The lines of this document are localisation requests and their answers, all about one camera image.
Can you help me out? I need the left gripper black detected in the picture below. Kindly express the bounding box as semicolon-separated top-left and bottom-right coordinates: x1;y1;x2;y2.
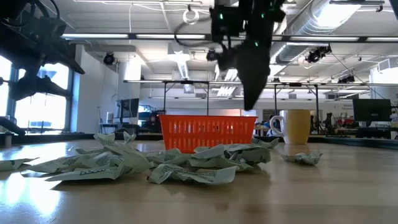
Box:
0;17;85;101

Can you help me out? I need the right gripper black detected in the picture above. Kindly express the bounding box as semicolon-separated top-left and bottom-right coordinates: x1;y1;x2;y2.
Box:
236;34;276;111

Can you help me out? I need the person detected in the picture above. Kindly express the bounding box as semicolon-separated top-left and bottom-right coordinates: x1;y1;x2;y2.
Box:
262;115;280;138

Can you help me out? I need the orange plastic basket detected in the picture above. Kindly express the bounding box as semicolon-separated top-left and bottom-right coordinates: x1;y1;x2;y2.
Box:
157;114;258;154

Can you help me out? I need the black computer monitor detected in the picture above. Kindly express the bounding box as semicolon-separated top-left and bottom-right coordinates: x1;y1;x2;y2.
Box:
353;98;392;123
119;98;140;119

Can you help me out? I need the black overhead light bar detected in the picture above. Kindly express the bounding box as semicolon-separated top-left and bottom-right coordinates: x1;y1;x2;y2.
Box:
60;32;398;44

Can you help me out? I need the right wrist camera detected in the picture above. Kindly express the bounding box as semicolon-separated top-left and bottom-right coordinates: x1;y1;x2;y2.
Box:
216;45;240;72

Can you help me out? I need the yellow mug white handle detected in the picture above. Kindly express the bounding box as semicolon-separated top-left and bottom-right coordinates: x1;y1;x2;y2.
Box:
269;108;312;146

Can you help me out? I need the black metal rig frame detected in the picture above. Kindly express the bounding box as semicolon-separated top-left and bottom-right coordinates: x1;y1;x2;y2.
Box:
123;79;243;116
267;82;371;134

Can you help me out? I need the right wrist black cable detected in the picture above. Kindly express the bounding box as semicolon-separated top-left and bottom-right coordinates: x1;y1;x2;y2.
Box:
173;15;224;48

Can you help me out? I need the white cable coil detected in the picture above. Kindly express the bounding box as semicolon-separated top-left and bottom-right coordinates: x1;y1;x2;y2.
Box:
182;8;200;25

